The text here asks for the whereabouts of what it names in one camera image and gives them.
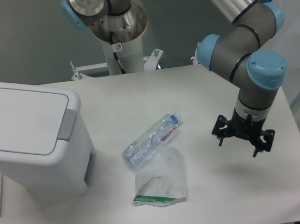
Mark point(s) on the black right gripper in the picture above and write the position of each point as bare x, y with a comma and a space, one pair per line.
245, 124

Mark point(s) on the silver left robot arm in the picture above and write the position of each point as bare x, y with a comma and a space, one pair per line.
117, 22

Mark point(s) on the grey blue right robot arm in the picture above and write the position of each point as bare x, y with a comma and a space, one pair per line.
239, 58

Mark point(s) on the white plastic trash can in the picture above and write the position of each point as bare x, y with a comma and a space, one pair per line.
44, 143

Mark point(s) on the clear crushed plastic bottle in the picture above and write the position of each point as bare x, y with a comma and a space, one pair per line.
145, 144

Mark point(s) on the crumpled clear plastic bag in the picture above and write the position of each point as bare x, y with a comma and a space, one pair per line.
160, 179

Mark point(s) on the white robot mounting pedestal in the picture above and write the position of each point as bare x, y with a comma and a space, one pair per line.
120, 58

